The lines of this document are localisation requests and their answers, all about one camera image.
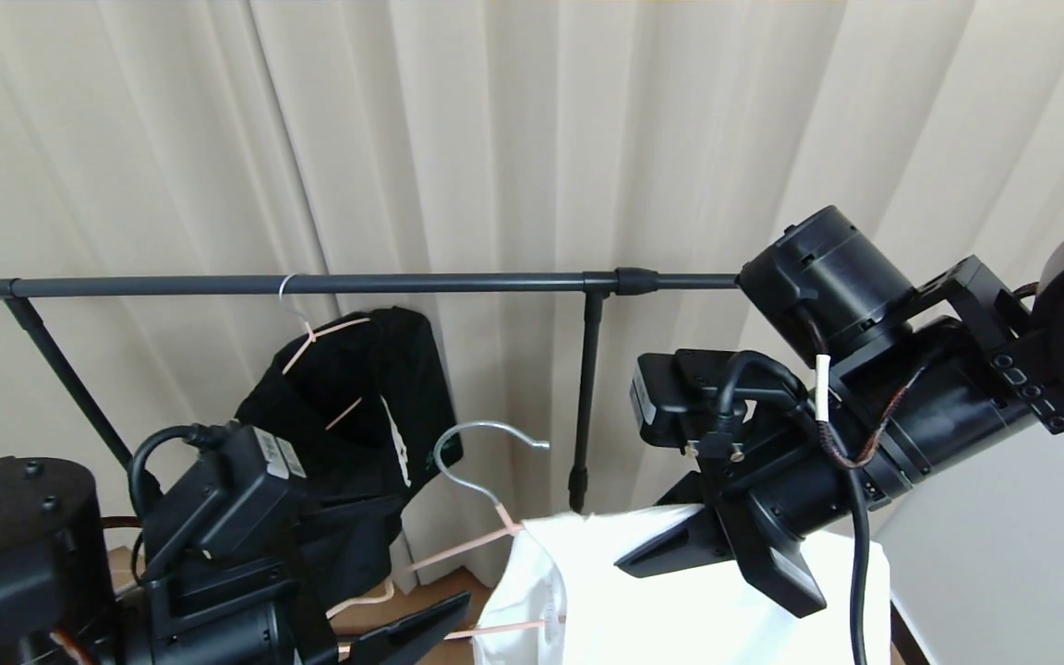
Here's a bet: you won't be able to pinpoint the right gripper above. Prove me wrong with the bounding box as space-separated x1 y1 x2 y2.
657 429 912 618

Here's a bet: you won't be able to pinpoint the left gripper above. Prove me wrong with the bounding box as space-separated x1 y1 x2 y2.
121 554 344 665

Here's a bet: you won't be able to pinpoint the white printed t-shirt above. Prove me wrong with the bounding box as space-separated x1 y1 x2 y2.
472 503 893 665

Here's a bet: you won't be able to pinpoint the pink clothes hanger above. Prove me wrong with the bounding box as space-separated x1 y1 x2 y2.
276 273 374 433
324 420 568 643

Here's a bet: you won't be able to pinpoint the black shorts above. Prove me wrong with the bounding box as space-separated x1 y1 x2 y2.
235 307 464 615

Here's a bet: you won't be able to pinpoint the black clothes rack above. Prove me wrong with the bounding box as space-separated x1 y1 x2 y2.
0 268 745 514

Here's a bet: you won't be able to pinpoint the beige curtain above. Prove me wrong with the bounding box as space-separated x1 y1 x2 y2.
0 0 1064 601

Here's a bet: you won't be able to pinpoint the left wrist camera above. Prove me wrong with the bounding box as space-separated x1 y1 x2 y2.
126 423 307 587

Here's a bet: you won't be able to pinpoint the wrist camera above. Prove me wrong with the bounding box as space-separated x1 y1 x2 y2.
629 349 815 463
126 423 307 587

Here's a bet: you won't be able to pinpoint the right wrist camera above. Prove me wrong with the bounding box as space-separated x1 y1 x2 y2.
629 349 815 463

